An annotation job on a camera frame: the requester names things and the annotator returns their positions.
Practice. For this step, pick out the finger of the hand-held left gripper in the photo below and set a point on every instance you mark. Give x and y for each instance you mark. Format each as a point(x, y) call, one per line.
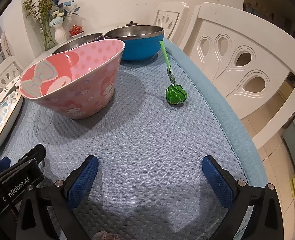
point(36, 152)
point(2, 163)

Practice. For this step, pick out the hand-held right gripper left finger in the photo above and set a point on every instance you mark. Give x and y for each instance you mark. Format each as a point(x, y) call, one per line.
point(82, 180)

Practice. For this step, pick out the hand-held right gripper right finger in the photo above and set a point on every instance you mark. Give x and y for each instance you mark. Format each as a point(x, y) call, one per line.
point(216, 180)

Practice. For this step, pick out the white floral plate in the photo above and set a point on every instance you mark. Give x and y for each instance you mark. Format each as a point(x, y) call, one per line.
point(2, 122)
point(8, 92)

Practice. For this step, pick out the pink cartoon print bowl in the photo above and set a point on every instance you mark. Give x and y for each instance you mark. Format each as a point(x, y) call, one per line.
point(87, 90)

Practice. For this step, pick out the light blue textured mat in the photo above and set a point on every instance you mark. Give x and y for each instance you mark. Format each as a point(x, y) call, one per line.
point(150, 135)

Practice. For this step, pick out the white carved chair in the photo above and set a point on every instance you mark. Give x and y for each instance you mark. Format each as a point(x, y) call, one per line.
point(262, 42)
point(172, 12)
point(10, 67)

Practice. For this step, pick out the glass vase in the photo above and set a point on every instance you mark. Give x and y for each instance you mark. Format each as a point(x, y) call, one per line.
point(48, 41)

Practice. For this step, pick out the white ribbed vase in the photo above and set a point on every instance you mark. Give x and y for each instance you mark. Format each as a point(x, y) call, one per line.
point(61, 35)

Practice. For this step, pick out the pink steel bowl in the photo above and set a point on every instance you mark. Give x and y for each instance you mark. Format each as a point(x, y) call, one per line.
point(87, 40)

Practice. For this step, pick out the red tea cup set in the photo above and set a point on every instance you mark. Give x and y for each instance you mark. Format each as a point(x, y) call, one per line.
point(76, 31)

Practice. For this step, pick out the blue white flower bouquet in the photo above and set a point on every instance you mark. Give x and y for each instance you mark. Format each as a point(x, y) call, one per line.
point(60, 13)

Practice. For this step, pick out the blue steel bowl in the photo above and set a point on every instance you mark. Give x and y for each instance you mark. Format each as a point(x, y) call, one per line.
point(137, 50)

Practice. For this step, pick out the dried flower bunch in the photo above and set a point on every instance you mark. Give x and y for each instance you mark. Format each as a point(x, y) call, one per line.
point(41, 7)

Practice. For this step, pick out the black lid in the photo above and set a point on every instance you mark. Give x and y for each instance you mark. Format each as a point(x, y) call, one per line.
point(132, 24)

